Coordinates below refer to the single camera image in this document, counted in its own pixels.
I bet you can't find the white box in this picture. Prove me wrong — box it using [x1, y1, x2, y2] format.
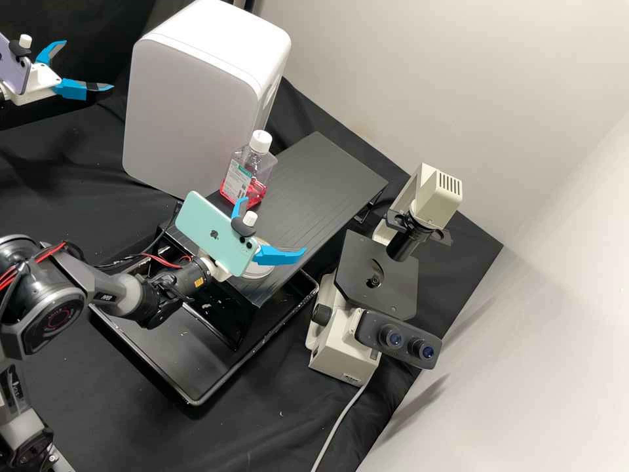
[121, 0, 292, 201]

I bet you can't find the black tray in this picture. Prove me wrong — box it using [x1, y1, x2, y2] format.
[87, 267, 320, 407]

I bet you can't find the red liquid bottle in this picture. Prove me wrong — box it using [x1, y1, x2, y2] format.
[219, 129, 276, 209]

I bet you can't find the left wrist camera phone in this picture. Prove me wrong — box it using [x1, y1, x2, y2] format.
[0, 33, 36, 96]

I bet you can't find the black platform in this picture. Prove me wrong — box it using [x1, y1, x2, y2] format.
[161, 131, 390, 352]

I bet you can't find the cream microscope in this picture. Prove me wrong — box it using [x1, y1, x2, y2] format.
[305, 161, 466, 390]

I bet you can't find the grey cable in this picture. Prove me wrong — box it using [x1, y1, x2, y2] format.
[309, 377, 370, 472]

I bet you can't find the wrist camera phone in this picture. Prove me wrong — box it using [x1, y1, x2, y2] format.
[0, 33, 36, 96]
[174, 190, 260, 279]

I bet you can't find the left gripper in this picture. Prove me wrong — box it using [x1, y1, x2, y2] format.
[9, 39, 115, 107]

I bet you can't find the right wrist camera phone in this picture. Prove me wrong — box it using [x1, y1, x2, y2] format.
[174, 190, 260, 279]

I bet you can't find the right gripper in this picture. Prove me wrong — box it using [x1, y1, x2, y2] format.
[204, 196, 307, 283]

